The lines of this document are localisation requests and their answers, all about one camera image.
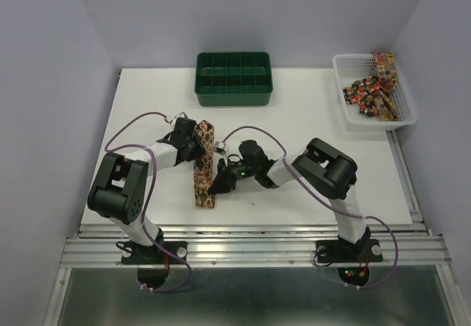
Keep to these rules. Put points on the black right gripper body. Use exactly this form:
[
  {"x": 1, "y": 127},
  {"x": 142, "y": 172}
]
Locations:
[{"x": 241, "y": 170}]

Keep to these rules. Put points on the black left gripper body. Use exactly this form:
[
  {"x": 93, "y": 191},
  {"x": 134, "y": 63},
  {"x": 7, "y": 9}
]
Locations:
[{"x": 196, "y": 135}]

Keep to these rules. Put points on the paisley patterned tie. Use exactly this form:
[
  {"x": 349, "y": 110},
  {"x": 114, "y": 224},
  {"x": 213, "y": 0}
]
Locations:
[{"x": 203, "y": 167}]

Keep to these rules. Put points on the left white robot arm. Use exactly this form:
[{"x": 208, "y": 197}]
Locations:
[{"x": 124, "y": 184}]

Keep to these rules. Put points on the green compartment organizer box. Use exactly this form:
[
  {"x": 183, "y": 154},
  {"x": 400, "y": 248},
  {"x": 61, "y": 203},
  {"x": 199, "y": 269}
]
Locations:
[{"x": 233, "y": 79}]

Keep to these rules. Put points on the dark multicolour dotted tie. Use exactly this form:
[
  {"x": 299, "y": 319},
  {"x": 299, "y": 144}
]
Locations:
[{"x": 368, "y": 94}]

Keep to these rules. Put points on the white perforated plastic basket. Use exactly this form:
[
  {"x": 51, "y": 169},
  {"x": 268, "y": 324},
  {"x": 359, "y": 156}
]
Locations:
[{"x": 352, "y": 67}]

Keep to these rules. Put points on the yellow patterned tie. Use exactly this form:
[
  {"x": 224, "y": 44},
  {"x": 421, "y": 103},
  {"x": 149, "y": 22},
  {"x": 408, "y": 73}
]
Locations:
[{"x": 387, "y": 77}]

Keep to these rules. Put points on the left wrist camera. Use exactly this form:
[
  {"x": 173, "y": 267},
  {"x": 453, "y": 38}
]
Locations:
[{"x": 172, "y": 119}]

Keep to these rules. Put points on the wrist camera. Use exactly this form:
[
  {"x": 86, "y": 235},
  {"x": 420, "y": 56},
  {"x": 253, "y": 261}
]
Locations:
[
  {"x": 220, "y": 148},
  {"x": 172, "y": 119}
]

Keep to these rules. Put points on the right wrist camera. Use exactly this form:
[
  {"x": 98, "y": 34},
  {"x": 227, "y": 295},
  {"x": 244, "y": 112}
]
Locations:
[{"x": 220, "y": 148}]

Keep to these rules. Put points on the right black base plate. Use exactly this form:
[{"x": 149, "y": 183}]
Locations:
[{"x": 333, "y": 251}]

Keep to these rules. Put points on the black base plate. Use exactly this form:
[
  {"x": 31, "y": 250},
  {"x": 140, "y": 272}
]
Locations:
[
  {"x": 133, "y": 254},
  {"x": 333, "y": 251}
]

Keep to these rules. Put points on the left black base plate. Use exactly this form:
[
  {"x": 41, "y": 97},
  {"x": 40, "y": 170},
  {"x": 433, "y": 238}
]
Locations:
[{"x": 133, "y": 254}]

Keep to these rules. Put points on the aluminium rail frame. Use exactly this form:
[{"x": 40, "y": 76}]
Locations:
[{"x": 255, "y": 227}]

